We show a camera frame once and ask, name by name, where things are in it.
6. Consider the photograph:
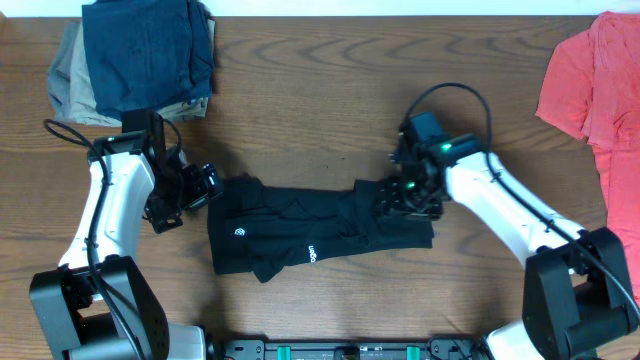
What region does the black t-shirt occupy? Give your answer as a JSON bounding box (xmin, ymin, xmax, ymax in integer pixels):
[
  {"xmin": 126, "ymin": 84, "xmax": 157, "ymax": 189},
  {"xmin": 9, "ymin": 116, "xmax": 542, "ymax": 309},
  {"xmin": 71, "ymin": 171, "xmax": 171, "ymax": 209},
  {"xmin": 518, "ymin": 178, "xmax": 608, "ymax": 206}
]
[{"xmin": 207, "ymin": 176, "xmax": 434, "ymax": 283}]

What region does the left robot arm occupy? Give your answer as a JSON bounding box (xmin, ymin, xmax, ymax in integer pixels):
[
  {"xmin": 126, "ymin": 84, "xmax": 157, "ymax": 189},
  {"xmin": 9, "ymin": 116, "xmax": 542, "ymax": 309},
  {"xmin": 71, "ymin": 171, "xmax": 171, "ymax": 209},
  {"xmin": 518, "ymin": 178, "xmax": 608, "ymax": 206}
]
[{"xmin": 29, "ymin": 109, "xmax": 223, "ymax": 360}]

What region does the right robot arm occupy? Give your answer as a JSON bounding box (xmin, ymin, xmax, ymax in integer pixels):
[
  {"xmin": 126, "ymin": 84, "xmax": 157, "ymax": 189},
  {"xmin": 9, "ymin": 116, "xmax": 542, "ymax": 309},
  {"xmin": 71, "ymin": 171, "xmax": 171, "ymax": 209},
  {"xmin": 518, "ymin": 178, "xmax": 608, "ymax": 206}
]
[{"xmin": 377, "ymin": 113, "xmax": 639, "ymax": 359}]

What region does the folded beige garment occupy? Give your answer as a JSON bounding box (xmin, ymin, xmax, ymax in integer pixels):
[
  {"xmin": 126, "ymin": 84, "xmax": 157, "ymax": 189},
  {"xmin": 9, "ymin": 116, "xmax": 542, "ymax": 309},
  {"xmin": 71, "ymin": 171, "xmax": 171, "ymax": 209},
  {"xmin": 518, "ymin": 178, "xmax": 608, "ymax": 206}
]
[{"xmin": 69, "ymin": 18, "xmax": 215, "ymax": 126}]

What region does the folded navy blue garment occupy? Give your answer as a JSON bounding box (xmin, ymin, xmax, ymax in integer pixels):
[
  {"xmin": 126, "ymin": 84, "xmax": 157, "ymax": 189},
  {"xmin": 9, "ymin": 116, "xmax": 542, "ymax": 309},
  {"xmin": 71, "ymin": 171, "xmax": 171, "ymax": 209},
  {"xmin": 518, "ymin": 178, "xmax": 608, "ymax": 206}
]
[{"xmin": 82, "ymin": 0, "xmax": 215, "ymax": 120}]

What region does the folded grey garment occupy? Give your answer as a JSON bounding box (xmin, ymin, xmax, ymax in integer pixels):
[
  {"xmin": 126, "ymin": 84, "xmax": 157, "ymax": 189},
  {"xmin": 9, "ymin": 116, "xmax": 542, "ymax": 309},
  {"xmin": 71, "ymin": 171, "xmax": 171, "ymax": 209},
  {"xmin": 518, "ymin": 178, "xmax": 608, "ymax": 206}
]
[{"xmin": 46, "ymin": 22, "xmax": 80, "ymax": 121}]

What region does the red t-shirt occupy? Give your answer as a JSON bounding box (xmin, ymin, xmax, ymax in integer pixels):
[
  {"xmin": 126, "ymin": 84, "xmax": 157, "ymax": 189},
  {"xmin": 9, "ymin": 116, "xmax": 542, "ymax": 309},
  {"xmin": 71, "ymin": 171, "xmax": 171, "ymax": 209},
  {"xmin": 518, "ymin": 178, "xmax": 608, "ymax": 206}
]
[{"xmin": 536, "ymin": 12, "xmax": 639, "ymax": 298}]

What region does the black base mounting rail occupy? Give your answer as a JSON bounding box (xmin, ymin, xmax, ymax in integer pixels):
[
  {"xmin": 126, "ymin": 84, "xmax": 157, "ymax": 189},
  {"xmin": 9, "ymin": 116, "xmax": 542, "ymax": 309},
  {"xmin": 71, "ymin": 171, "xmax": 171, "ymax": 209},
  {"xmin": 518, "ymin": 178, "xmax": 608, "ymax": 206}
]
[{"xmin": 207, "ymin": 337, "xmax": 493, "ymax": 360}]

